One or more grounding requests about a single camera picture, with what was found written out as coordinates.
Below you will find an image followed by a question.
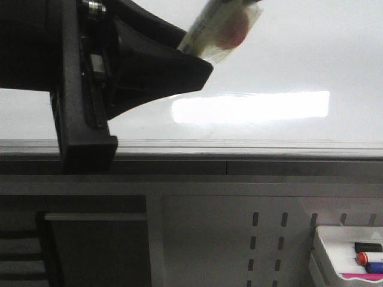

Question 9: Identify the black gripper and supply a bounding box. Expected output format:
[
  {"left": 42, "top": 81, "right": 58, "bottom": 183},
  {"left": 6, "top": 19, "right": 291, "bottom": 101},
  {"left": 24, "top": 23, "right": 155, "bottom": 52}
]
[{"left": 1, "top": 1, "right": 213, "bottom": 173}]

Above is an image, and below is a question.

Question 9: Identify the white plastic marker tray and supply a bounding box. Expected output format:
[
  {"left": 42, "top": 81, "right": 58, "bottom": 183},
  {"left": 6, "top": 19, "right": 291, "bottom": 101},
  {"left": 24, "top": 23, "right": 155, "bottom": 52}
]
[{"left": 308, "top": 225, "right": 382, "bottom": 287}]

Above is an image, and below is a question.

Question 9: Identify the white whiteboard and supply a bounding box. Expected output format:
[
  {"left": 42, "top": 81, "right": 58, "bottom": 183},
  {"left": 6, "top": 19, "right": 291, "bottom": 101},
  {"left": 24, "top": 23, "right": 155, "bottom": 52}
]
[{"left": 0, "top": 0, "right": 383, "bottom": 159}]

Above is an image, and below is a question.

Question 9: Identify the pink eraser in tray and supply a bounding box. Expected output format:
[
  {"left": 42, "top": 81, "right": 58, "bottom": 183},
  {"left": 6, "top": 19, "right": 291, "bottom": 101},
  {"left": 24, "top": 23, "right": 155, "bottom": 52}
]
[{"left": 341, "top": 273, "right": 383, "bottom": 281}]

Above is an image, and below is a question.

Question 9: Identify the blue capped marker in tray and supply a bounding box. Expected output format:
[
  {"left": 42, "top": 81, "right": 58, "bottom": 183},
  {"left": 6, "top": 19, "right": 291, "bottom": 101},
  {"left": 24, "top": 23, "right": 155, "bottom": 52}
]
[{"left": 365, "top": 262, "right": 383, "bottom": 274}]

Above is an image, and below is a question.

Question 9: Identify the white whiteboard marker with tape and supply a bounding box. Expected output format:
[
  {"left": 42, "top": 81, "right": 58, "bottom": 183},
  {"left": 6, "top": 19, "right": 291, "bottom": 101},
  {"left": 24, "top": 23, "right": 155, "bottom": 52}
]
[{"left": 178, "top": 0, "right": 263, "bottom": 63}]

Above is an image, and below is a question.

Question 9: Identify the red capped marker in tray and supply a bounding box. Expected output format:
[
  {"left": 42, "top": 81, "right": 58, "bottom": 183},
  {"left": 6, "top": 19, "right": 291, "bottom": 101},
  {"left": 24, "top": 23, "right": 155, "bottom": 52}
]
[{"left": 355, "top": 252, "right": 383, "bottom": 266}]

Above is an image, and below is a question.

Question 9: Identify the dark panel with white top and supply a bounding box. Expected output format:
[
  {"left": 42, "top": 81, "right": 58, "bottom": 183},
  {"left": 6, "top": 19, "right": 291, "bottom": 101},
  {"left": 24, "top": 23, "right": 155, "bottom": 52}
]
[{"left": 44, "top": 213, "right": 151, "bottom": 286}]

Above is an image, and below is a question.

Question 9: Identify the white slotted pegboard panel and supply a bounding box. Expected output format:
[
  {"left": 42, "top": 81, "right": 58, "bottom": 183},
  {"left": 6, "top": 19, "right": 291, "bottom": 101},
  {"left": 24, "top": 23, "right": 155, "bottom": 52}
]
[{"left": 163, "top": 196, "right": 382, "bottom": 286}]

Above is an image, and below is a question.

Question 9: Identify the black marker in tray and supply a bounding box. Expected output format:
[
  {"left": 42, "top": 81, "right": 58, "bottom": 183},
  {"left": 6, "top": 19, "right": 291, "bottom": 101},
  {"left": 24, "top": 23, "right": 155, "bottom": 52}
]
[{"left": 354, "top": 242, "right": 382, "bottom": 253}]

